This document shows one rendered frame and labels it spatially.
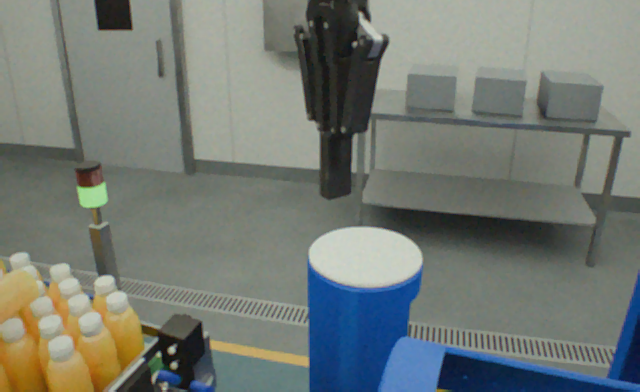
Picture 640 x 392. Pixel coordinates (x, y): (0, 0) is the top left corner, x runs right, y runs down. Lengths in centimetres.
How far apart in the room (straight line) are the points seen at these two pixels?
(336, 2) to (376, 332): 89
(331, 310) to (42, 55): 446
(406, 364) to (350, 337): 58
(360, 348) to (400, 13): 298
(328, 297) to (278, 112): 312
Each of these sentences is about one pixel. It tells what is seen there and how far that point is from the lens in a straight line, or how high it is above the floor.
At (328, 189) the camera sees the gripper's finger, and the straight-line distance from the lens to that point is 51.
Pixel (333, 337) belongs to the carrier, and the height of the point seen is 87.
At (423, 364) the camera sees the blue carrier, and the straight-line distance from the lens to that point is 66.
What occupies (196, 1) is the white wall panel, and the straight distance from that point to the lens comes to 432.
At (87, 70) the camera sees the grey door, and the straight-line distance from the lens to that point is 494.
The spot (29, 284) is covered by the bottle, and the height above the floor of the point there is 115.
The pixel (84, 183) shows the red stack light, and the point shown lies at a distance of 129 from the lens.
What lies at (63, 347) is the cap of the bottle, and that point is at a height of 110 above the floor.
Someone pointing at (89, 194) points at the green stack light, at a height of 119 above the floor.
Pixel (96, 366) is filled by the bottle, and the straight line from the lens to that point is 103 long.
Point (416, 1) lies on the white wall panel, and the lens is 387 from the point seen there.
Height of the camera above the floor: 167
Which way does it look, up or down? 22 degrees down
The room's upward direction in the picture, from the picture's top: straight up
